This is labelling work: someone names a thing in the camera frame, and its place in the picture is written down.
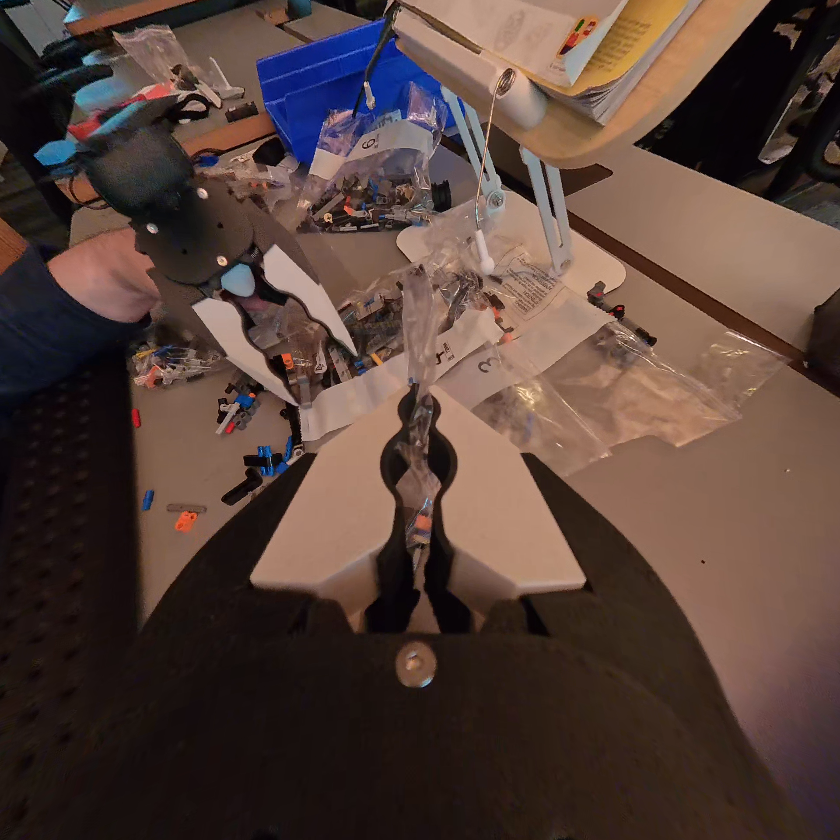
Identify white plastic bracket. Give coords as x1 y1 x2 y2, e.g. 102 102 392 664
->
206 56 245 102

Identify person's left forearm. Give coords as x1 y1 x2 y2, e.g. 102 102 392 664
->
0 243 152 408

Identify yellow instruction booklet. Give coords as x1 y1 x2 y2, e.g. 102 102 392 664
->
558 0 706 126

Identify black perforated office chair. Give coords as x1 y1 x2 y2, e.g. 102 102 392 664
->
0 357 142 840

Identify small bag of lego pieces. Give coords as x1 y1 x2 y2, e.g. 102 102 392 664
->
395 268 450 565

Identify black lego set box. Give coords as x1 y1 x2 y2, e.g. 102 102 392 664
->
806 298 840 378

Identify grey car instruction booklet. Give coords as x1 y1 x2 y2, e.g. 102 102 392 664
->
400 0 631 86

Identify person's left hand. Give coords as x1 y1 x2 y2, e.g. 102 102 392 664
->
49 225 163 324

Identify wooden book stand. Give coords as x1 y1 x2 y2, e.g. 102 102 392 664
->
354 0 772 283

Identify black white strap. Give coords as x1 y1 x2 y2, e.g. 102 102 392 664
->
164 92 212 126

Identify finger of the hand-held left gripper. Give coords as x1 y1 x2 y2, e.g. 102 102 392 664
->
261 245 360 357
193 297 304 408

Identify scattered loose lego pieces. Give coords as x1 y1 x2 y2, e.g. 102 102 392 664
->
167 354 309 531

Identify pile of lego part bags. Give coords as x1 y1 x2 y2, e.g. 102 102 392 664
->
112 26 788 476

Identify black red pouch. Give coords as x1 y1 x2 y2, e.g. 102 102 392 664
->
85 84 181 132

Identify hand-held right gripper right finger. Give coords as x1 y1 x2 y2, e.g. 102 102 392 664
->
427 386 586 634

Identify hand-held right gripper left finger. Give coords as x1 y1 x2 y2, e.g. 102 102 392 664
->
249 387 416 632

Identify blue plastic storage bin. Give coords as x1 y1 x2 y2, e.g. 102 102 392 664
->
256 20 467 165

